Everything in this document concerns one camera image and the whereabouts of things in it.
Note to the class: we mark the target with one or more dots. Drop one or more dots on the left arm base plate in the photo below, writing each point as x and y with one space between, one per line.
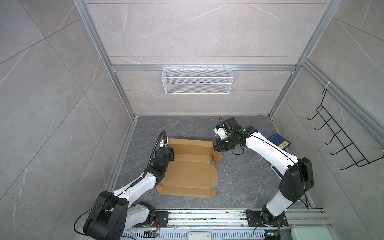
160 219

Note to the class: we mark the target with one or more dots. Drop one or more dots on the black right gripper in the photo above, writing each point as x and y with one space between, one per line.
220 148

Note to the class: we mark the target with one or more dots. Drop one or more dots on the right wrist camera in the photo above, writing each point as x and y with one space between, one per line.
221 132

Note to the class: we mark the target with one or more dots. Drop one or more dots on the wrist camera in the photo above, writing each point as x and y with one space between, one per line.
221 132
164 143

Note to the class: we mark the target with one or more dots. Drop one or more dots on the blue book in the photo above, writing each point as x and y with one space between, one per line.
279 141

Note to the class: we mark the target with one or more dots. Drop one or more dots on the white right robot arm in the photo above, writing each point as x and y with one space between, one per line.
297 173

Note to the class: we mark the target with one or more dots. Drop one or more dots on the white wire mesh basket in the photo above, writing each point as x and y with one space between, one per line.
194 80

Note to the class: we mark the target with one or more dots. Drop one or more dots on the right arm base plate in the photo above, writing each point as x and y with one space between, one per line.
264 218

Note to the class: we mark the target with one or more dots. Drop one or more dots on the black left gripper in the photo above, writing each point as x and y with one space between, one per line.
171 154

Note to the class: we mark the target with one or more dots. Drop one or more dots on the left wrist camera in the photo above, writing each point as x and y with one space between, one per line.
164 143

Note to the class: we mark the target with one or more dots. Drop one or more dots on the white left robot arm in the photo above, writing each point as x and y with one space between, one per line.
112 212

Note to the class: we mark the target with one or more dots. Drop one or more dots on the brown cardboard box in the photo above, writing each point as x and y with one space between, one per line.
194 170

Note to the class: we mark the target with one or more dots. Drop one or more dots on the black wire hook rack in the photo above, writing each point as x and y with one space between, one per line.
348 146

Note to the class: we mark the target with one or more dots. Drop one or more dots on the green box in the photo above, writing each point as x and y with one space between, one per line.
311 233

